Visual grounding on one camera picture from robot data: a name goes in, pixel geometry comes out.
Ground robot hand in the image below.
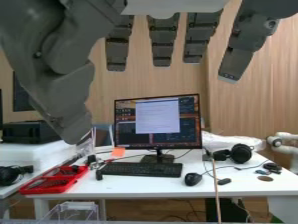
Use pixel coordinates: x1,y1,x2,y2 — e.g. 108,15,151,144
0,0,298,145

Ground black case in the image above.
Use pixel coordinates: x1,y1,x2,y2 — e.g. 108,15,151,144
1,120,63,145

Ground white foam block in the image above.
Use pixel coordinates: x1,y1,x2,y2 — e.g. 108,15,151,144
0,141,77,172

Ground computer screen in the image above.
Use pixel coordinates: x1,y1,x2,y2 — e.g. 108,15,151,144
112,93,204,165

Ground orange paper note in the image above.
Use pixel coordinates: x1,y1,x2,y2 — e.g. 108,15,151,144
108,146,127,158

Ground red tray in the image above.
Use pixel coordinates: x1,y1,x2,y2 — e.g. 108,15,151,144
41,164,90,180
17,176,79,196

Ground black headphones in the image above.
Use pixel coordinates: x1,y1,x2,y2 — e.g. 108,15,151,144
0,164,35,187
211,142,255,165

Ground small black block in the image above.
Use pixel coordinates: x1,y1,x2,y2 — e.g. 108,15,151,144
94,169,104,182

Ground black keyboard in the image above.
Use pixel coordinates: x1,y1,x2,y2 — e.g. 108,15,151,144
96,161,184,179

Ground white desk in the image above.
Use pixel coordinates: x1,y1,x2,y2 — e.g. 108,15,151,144
23,148,298,224
0,156,50,221

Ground black mouse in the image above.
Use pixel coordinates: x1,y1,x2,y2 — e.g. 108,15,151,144
183,171,204,187

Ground thin stick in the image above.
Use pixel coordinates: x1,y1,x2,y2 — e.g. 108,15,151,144
210,158,223,224

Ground small white jointed device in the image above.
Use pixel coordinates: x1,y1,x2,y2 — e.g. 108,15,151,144
264,131,298,156

